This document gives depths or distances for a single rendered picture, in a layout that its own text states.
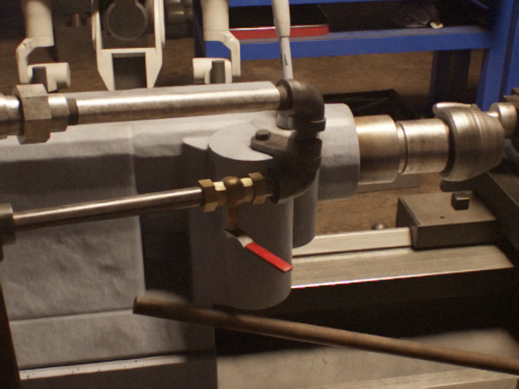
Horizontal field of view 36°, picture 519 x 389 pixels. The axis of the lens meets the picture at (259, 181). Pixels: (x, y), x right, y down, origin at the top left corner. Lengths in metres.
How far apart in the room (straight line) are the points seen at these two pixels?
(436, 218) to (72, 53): 3.59
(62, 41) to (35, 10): 2.58
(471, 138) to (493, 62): 2.05
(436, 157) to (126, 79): 1.23
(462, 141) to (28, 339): 0.52
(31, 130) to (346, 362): 0.70
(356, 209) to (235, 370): 1.92
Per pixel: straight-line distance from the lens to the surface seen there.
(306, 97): 0.72
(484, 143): 0.94
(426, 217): 1.24
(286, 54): 0.83
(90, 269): 0.84
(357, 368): 1.18
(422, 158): 0.93
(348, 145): 0.87
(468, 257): 1.24
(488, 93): 3.02
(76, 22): 4.66
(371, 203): 3.08
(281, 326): 0.78
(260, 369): 1.17
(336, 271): 1.17
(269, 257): 0.72
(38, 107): 0.62
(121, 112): 0.65
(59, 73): 2.05
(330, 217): 2.97
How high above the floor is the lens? 1.49
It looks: 28 degrees down
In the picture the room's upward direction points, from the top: straight up
